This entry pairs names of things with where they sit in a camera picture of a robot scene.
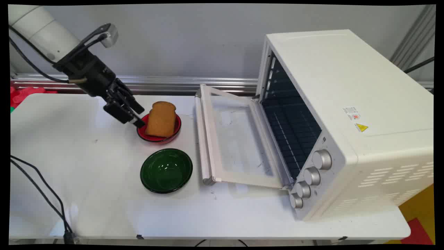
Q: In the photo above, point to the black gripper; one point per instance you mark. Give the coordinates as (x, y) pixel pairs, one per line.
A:
(91, 73)

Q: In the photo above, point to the white glass oven door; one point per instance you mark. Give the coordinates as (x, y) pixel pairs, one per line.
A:
(236, 139)

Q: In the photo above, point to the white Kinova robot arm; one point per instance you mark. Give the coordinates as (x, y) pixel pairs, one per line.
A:
(38, 24)

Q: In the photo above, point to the brown bread slice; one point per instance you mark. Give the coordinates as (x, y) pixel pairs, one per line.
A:
(160, 119)

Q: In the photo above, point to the red bowl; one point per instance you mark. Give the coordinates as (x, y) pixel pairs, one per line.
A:
(175, 132)

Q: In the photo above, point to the dark green bowl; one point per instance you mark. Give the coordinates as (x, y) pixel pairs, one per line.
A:
(166, 171)

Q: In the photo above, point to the red cloth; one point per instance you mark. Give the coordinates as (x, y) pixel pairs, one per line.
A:
(29, 94)

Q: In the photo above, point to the silver oven knob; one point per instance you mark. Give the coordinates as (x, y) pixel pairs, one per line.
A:
(303, 190)
(312, 176)
(297, 201)
(322, 159)

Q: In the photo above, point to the white printed label sticker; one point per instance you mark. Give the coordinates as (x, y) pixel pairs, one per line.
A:
(351, 113)

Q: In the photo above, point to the yellow warning sticker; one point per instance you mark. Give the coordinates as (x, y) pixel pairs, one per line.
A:
(361, 127)

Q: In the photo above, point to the white toaster oven body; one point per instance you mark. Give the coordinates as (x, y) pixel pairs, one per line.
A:
(364, 86)

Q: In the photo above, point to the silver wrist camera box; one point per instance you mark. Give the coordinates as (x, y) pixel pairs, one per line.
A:
(110, 36)

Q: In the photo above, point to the aluminium frame post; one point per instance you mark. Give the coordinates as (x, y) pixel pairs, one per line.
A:
(414, 36)

